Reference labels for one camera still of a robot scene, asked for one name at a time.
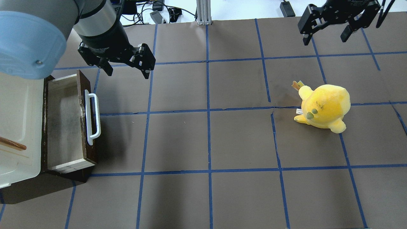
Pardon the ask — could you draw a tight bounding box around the silver robot arm near drawer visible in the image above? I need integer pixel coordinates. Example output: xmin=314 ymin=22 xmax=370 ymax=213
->
xmin=0 ymin=0 xmax=388 ymax=80

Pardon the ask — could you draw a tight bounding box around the yellow plush dinosaur toy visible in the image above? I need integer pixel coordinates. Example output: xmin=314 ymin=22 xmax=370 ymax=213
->
xmin=292 ymin=81 xmax=351 ymax=134

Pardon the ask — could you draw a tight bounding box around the black gripper near drawer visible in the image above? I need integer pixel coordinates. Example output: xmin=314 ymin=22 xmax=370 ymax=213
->
xmin=78 ymin=24 xmax=156 ymax=79

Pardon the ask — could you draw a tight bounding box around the black power adapter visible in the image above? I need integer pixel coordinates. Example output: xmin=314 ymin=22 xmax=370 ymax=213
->
xmin=279 ymin=0 xmax=296 ymax=17

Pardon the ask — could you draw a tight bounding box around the cream cabinet box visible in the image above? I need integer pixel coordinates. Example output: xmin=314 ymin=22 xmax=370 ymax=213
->
xmin=0 ymin=73 xmax=44 ymax=188

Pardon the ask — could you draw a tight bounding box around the dark wooden drawer white handle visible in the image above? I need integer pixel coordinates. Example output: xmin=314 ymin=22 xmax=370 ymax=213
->
xmin=41 ymin=70 xmax=98 ymax=183

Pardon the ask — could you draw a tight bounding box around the black gripper near plush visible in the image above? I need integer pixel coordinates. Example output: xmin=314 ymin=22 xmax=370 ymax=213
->
xmin=298 ymin=0 xmax=382 ymax=45

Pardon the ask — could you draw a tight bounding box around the aluminium frame post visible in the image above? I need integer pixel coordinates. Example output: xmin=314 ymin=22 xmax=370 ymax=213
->
xmin=196 ymin=0 xmax=212 ymax=25

